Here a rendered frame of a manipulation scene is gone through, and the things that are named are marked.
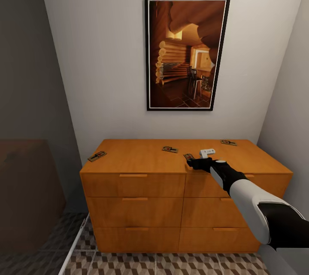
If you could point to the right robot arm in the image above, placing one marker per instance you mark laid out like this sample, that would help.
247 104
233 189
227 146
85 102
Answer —
271 220

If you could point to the shower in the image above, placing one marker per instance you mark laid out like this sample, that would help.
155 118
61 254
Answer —
72 249

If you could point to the door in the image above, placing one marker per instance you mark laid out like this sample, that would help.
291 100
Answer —
42 202

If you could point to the picture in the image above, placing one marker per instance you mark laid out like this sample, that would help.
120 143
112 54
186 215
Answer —
184 41

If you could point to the cabinet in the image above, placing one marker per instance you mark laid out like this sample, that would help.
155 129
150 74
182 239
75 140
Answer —
142 199

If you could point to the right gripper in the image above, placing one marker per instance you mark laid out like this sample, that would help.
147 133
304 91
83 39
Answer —
199 163

